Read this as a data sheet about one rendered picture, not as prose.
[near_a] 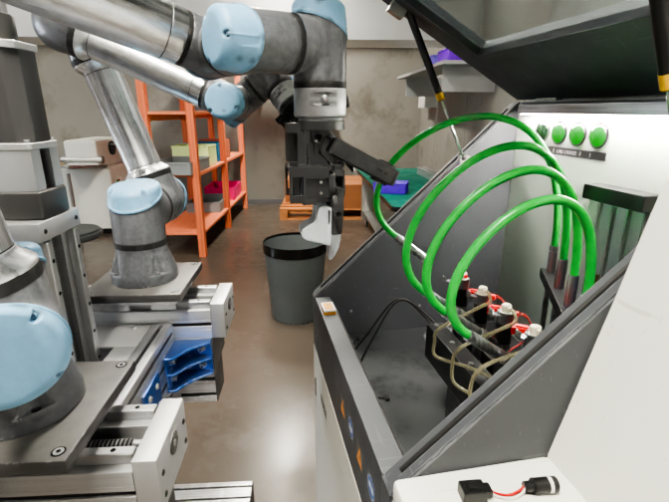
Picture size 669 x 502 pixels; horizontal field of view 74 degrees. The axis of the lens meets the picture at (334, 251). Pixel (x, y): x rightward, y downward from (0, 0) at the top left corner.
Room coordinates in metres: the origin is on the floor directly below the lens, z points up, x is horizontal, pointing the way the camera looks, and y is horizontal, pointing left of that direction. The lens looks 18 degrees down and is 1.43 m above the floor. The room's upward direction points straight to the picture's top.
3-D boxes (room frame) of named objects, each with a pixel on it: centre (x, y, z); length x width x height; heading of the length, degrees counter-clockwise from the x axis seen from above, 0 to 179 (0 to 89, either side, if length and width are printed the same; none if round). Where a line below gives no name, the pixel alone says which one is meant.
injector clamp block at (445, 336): (0.73, -0.28, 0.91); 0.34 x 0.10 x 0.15; 11
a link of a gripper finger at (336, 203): (0.65, 0.00, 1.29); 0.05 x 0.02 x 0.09; 11
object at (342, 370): (0.80, -0.03, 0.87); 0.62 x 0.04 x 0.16; 11
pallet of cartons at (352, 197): (6.36, 0.11, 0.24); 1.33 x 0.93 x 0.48; 93
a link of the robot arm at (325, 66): (0.67, 0.02, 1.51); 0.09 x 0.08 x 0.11; 127
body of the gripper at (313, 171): (0.67, 0.03, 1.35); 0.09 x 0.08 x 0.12; 101
